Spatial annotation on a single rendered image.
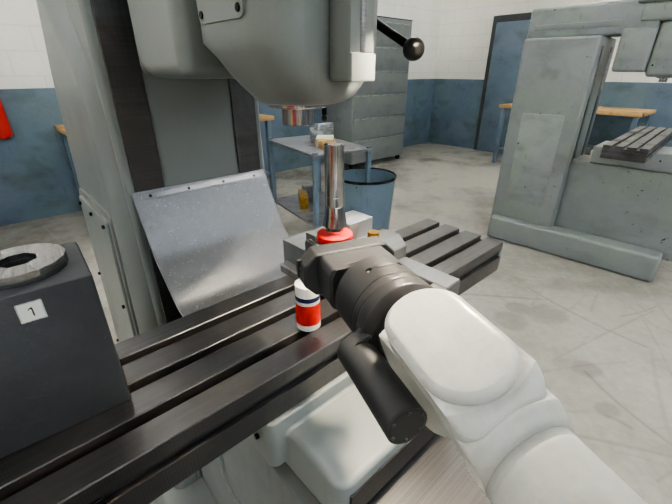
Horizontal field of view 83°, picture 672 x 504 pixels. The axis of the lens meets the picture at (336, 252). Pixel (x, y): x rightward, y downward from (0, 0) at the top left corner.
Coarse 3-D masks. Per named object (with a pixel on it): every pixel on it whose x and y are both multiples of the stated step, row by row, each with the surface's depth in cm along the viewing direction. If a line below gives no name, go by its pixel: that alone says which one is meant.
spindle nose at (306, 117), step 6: (282, 114) 54; (288, 114) 53; (294, 114) 53; (300, 114) 53; (306, 114) 53; (312, 114) 54; (282, 120) 55; (288, 120) 54; (294, 120) 53; (300, 120) 53; (306, 120) 54; (312, 120) 54
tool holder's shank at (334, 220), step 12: (324, 144) 44; (336, 144) 44; (324, 156) 45; (336, 156) 44; (324, 168) 46; (336, 168) 44; (336, 180) 45; (336, 192) 46; (336, 204) 46; (324, 216) 48; (336, 216) 47; (336, 228) 47
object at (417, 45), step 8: (384, 24) 54; (384, 32) 54; (392, 32) 53; (400, 40) 53; (408, 40) 51; (416, 40) 51; (408, 48) 51; (416, 48) 51; (424, 48) 52; (408, 56) 52; (416, 56) 52
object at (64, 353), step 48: (0, 288) 38; (48, 288) 39; (96, 288) 42; (0, 336) 38; (48, 336) 40; (96, 336) 44; (0, 384) 39; (48, 384) 42; (96, 384) 46; (0, 432) 41; (48, 432) 44
